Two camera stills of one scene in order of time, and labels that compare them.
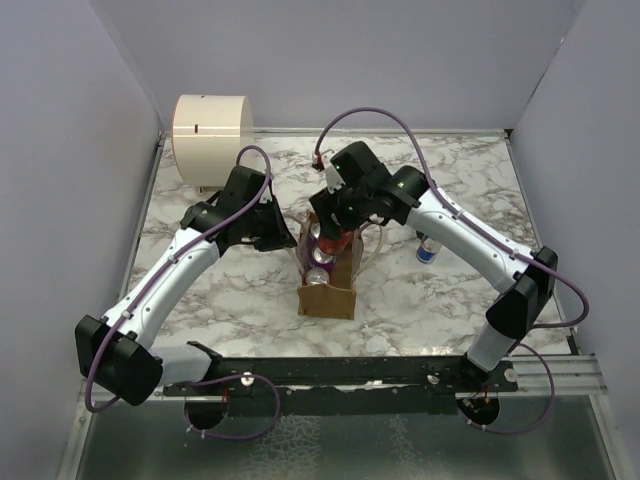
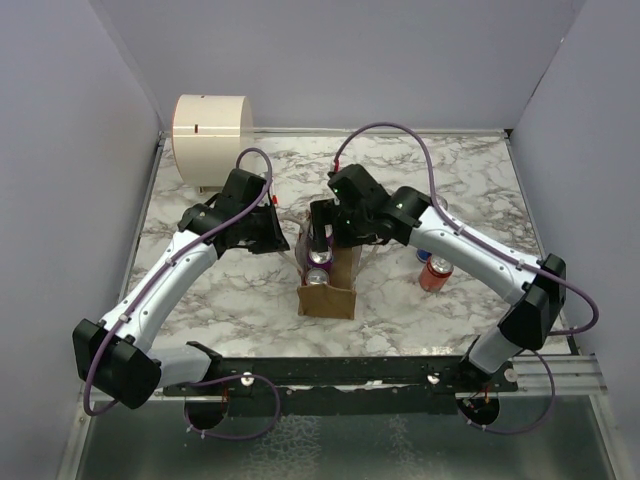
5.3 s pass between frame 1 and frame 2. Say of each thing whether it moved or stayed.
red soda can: moved
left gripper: stayed
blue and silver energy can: stayed
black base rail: stayed
